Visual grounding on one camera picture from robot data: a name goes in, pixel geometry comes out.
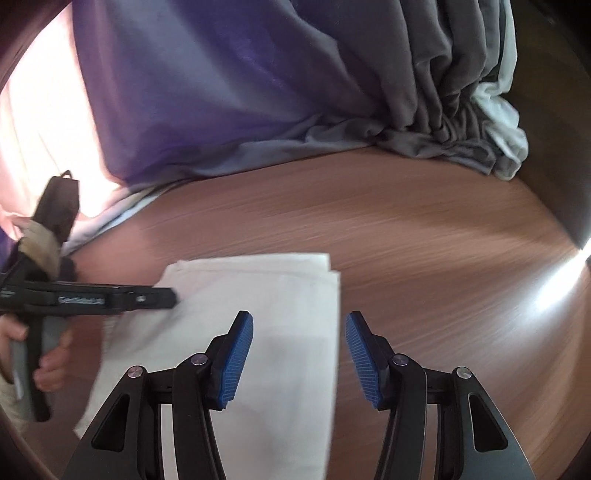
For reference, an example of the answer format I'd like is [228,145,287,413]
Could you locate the grey curtain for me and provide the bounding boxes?
[129,0,518,190]

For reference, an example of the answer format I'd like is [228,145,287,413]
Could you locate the purple curtain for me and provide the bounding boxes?
[71,0,393,185]

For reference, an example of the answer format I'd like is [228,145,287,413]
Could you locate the black fuzzy item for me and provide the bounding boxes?
[58,256,81,282]

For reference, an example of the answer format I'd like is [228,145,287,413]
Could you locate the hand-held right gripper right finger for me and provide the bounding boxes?
[344,311,536,480]

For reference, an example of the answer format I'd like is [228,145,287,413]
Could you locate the pink sheer curtain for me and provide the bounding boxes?
[0,18,125,222]

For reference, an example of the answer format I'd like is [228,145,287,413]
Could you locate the white curtain lining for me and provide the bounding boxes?
[65,182,171,254]

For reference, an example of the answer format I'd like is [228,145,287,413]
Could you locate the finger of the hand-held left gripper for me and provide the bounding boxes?
[117,285,178,311]

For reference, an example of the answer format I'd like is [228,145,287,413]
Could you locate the white cloth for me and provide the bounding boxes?
[471,18,529,181]

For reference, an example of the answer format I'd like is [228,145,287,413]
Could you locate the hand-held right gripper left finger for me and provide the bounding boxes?
[65,311,254,480]

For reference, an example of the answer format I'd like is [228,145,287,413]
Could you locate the white pants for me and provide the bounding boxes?
[74,253,342,480]

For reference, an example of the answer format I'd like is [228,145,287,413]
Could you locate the beige fuzzy cloth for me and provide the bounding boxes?
[21,220,63,280]

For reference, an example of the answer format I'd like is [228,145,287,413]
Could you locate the person's left hand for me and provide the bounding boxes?
[0,318,75,393]

